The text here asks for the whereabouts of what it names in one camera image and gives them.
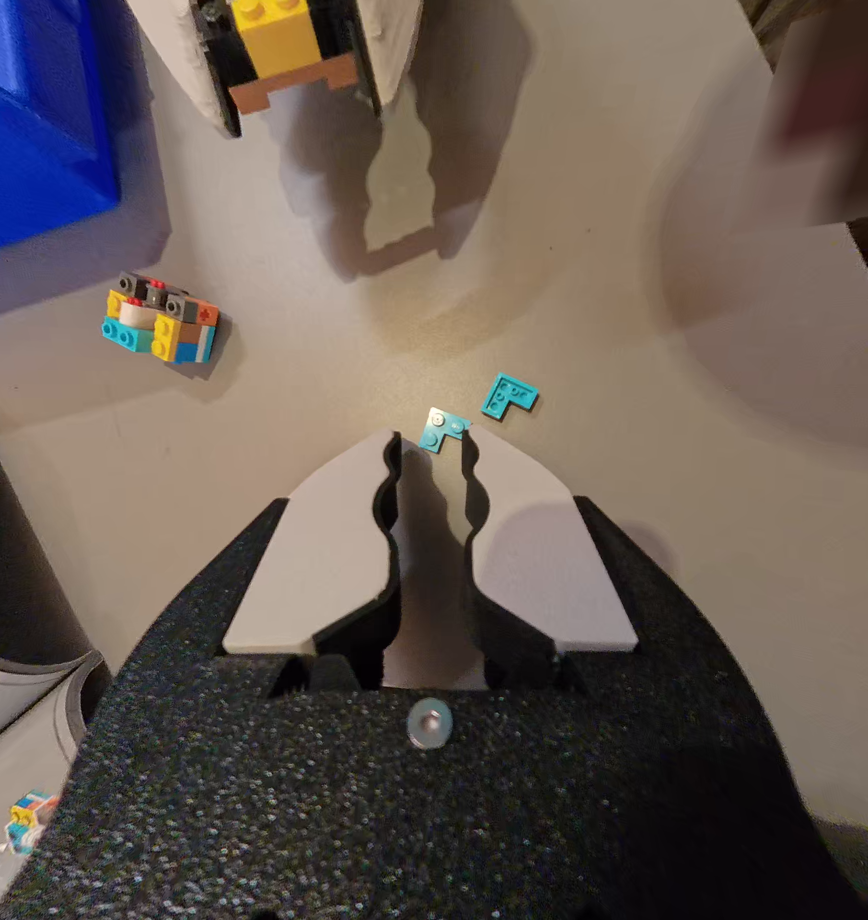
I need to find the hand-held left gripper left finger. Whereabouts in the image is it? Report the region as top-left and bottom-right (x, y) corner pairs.
(221, 430), (405, 656)

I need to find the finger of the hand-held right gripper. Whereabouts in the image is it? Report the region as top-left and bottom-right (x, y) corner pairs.
(347, 0), (424, 119)
(128, 0), (244, 138)

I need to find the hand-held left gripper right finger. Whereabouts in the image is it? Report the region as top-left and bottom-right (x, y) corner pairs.
(461, 424), (639, 655)

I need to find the yellow and brown brick assembly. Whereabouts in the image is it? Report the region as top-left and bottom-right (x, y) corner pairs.
(200, 0), (366, 116)

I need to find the turquoise brick plate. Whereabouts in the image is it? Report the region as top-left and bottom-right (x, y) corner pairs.
(418, 407), (473, 455)
(480, 372), (540, 420)

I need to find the grey desk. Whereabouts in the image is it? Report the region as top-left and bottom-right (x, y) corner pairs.
(0, 0), (868, 907)

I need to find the blue storage bin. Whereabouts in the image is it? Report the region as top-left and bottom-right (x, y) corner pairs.
(0, 0), (122, 260)

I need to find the multicoloured brick model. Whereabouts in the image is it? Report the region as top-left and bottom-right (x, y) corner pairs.
(102, 271), (222, 365)

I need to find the brick instruction booklet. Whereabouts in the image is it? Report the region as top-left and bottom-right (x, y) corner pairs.
(0, 406), (113, 917)

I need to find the small turquoise yellow brick piece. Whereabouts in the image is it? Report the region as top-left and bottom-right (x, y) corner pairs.
(6, 789), (61, 856)

